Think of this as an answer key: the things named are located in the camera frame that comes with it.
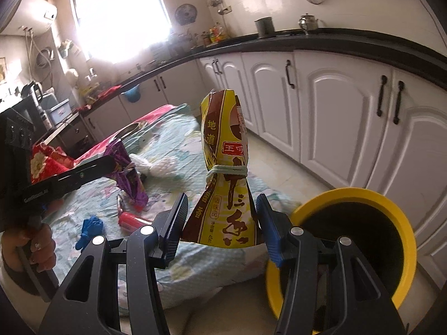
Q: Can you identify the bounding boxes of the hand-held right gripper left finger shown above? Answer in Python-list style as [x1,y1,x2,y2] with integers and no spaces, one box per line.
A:
[38,193,189,335]

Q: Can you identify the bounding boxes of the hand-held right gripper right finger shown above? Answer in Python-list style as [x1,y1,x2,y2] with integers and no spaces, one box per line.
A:
[256,193,407,335]

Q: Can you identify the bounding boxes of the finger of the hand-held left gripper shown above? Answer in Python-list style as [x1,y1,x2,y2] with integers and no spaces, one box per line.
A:
[21,155,116,206]
[119,168,143,183]

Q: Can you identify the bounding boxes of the purple snack wrapper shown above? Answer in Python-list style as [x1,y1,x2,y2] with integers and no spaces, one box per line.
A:
[105,139,149,213]

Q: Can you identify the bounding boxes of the yellow trash bin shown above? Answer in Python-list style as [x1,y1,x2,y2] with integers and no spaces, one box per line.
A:
[265,188,418,332]

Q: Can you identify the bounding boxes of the yellow brown seasoning packet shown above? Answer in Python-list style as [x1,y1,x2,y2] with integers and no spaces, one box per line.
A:
[182,89,261,249]

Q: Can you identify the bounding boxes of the person's left forearm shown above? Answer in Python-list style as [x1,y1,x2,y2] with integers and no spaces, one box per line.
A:
[0,260,42,299]

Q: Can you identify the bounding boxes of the person's left hand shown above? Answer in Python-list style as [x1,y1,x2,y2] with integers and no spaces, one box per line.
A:
[0,221,57,273]

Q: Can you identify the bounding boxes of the white plastic bag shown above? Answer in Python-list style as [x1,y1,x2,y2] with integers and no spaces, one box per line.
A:
[134,154,177,179]

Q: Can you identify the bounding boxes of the red cylindrical tube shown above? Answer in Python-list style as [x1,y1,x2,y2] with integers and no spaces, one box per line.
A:
[119,212,153,235]

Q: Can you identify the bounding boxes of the steel basin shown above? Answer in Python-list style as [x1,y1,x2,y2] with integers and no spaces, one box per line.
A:
[113,122,149,138]

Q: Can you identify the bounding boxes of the blue glove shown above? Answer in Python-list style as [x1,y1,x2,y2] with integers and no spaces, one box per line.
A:
[75,216,105,251]

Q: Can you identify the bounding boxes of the cartoon printed blanket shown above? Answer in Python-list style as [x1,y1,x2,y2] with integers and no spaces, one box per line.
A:
[42,104,301,318]

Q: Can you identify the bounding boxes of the white storage box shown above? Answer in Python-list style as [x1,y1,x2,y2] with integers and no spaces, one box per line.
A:
[45,98,70,123]

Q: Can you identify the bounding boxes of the blue plastic basin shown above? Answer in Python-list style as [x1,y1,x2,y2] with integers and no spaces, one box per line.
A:
[122,85,142,102]

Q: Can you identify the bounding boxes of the white lower cabinets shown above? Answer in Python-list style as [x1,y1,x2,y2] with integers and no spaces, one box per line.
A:
[82,51,447,248]

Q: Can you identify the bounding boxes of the white water heater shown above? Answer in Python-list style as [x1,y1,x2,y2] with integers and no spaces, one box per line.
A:
[19,0,58,35]

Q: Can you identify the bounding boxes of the kitchen window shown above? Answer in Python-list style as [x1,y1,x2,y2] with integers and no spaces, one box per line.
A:
[72,0,175,63]

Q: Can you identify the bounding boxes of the row of condiment bottles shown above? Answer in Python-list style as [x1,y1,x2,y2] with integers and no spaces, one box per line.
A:
[201,23,229,47]

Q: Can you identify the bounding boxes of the black kitchen countertop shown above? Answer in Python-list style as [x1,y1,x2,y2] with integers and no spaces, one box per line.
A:
[79,28,447,112]

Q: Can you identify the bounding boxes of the hanging kitchen tools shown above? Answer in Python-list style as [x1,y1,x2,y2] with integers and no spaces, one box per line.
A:
[206,0,233,15]

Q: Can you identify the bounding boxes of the dark metal cup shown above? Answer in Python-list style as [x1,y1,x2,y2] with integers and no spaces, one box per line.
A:
[255,17,275,38]

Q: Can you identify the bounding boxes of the steel teapot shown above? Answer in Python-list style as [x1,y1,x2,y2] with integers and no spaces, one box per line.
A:
[298,13,320,35]

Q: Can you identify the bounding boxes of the coiled hose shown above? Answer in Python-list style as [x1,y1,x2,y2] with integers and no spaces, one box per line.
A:
[35,47,53,68]

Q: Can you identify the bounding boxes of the wall exhaust fan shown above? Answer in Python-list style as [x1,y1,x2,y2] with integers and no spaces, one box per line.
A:
[175,3,197,26]

